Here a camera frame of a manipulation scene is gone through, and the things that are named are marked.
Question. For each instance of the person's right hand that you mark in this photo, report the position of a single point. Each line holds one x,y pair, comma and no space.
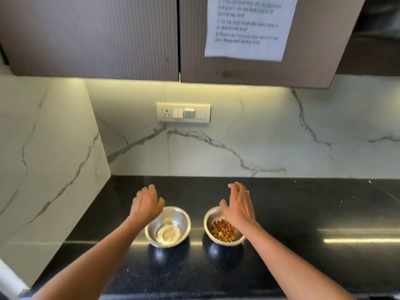
240,209

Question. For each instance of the person's left hand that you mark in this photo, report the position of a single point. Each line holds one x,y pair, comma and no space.
145,206

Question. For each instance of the person's left forearm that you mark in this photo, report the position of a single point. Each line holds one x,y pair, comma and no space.
93,262

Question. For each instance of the person's right forearm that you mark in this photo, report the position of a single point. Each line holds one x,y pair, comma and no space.
290,265

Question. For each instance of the ribbed brown upper cabinet door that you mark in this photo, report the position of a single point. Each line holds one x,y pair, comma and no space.
93,34
318,43

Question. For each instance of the white printed paper sheet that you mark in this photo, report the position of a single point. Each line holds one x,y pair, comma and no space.
250,28

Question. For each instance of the white wall switch panel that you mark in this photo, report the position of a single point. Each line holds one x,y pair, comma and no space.
184,113

